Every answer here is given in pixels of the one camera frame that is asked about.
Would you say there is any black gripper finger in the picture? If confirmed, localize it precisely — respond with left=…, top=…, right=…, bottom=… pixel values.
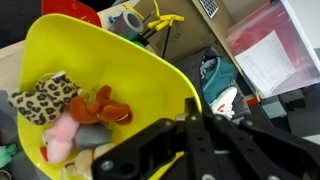
left=185, top=98, right=214, bottom=180

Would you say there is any yellow plastic bowl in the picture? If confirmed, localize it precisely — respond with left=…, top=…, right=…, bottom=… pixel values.
left=17, top=13, right=203, bottom=180

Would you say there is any orange plush toy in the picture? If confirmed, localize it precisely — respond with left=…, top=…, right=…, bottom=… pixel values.
left=69, top=85, right=133, bottom=125

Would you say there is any grey blue plush toy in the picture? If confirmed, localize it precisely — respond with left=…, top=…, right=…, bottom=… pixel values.
left=74, top=124, right=112, bottom=151

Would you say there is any tan horse plush toy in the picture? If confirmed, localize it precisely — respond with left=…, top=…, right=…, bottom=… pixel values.
left=60, top=143, right=115, bottom=180

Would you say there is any pink plush toy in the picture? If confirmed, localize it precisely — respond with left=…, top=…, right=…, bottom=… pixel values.
left=41, top=111, right=80, bottom=164

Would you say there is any leopard print plush toy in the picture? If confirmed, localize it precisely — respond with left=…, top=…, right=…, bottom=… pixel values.
left=8, top=71, right=80, bottom=126

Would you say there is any red plastic bowl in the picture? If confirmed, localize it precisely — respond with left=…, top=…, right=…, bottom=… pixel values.
left=41, top=0, right=102, bottom=27

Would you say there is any grey fabric basket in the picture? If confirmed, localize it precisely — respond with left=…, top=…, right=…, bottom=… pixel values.
left=173, top=44, right=268, bottom=129

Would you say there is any clear bag with red contents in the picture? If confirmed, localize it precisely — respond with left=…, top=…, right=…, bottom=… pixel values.
left=225, top=0, right=320, bottom=99

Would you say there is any cardboard box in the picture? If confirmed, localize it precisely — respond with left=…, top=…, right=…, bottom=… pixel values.
left=147, top=0, right=235, bottom=63

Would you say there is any silver metal cylinder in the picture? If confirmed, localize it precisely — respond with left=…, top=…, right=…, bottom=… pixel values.
left=109, top=10, right=143, bottom=40

